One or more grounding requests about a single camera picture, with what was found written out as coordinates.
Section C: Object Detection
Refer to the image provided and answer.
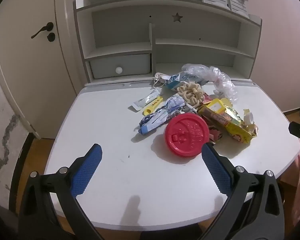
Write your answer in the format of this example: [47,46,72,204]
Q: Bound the white sachet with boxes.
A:
[133,89,163,111]

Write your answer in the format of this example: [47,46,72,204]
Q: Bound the small yellow box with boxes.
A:
[199,99,232,114]

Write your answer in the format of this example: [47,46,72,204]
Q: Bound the yellow plastic tool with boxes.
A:
[143,96,163,116]

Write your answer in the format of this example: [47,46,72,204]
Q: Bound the grey drawer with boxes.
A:
[89,53,151,79]

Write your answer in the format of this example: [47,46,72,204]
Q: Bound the blue white snack wrapper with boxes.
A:
[164,71,208,90]

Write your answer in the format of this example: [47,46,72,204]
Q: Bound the white desk shelf hutch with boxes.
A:
[73,0,262,85]

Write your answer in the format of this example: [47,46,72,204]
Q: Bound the white room door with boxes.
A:
[0,0,90,140]

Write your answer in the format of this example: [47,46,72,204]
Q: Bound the red plastic lid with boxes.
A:
[164,113,210,158]

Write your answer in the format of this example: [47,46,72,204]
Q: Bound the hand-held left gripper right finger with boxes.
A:
[197,144,285,240]

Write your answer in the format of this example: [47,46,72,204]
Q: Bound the clear plastic bag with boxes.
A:
[181,64,238,103]

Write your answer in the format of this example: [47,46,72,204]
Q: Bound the white face mask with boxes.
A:
[154,72,170,89]

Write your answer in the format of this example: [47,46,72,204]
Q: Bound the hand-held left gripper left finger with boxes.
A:
[17,144,103,240]

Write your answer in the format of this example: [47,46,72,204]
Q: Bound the dark door handle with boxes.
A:
[31,22,54,39]

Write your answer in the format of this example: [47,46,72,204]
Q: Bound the long yellow carton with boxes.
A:
[199,107,258,144]

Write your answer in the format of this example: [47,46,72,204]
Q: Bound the white plastic cap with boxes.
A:
[244,109,256,125]

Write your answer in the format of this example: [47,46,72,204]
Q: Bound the beige foam ring chain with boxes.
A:
[176,82,205,109]

